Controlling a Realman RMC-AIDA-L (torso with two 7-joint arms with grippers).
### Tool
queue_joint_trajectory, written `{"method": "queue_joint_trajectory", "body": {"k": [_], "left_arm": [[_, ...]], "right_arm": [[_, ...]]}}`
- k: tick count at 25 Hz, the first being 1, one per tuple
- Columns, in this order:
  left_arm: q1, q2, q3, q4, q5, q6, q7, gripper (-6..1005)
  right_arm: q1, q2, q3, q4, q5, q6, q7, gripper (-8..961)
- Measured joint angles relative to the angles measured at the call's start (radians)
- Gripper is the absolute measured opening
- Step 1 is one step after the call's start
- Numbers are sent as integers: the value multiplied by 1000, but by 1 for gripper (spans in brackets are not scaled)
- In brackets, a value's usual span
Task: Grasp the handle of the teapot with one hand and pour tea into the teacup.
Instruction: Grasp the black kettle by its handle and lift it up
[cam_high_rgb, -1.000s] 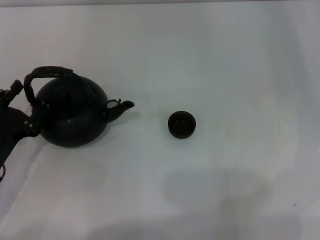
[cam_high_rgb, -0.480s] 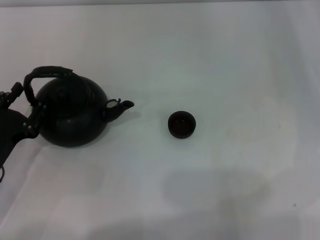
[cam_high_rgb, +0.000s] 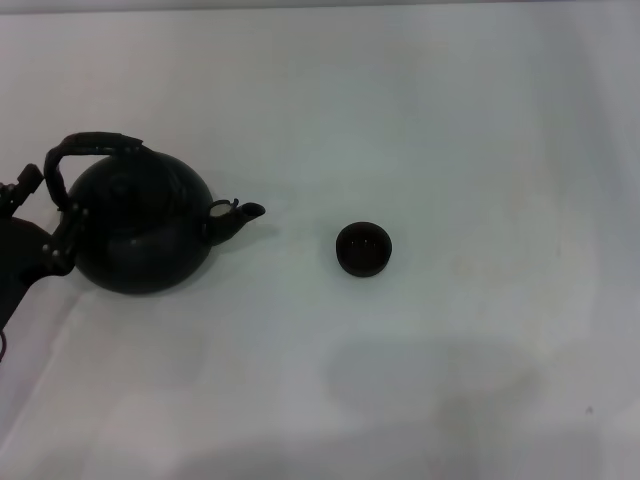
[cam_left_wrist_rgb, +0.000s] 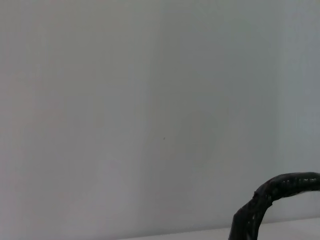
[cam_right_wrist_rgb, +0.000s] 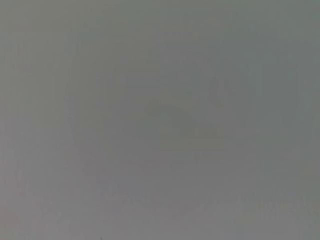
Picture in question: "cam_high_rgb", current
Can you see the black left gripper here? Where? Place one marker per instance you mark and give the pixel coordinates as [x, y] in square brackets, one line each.
[20, 260]

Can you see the small dark brown teacup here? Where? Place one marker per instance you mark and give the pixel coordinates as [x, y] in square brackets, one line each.
[364, 248]

